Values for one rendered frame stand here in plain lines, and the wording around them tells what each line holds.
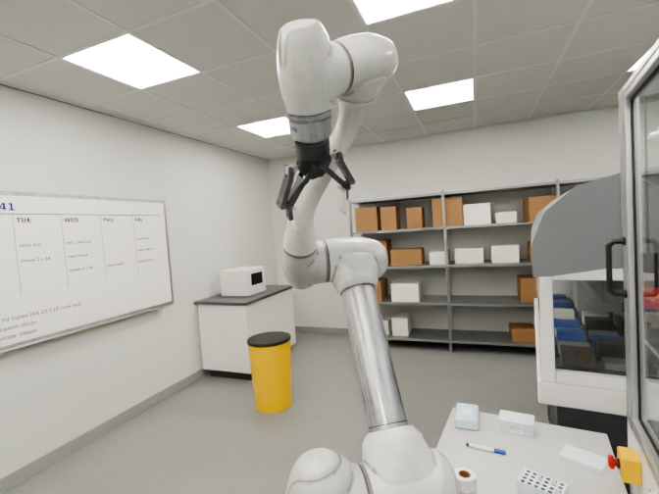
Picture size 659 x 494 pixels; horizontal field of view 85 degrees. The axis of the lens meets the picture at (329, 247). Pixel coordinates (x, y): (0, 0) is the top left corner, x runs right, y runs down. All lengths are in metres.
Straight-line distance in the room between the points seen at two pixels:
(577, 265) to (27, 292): 3.41
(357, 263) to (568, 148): 4.45
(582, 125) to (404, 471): 4.85
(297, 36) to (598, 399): 1.75
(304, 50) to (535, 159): 4.67
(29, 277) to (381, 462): 2.96
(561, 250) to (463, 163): 3.53
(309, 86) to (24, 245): 2.94
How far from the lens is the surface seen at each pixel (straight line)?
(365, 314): 1.02
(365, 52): 0.81
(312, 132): 0.76
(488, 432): 1.78
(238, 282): 4.44
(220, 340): 4.42
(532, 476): 1.53
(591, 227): 1.79
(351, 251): 1.07
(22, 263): 3.41
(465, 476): 1.50
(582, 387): 1.94
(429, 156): 5.24
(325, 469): 0.89
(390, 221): 4.76
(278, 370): 3.48
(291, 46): 0.72
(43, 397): 3.63
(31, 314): 3.46
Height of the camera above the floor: 1.63
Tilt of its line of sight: 3 degrees down
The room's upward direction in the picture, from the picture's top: 4 degrees counter-clockwise
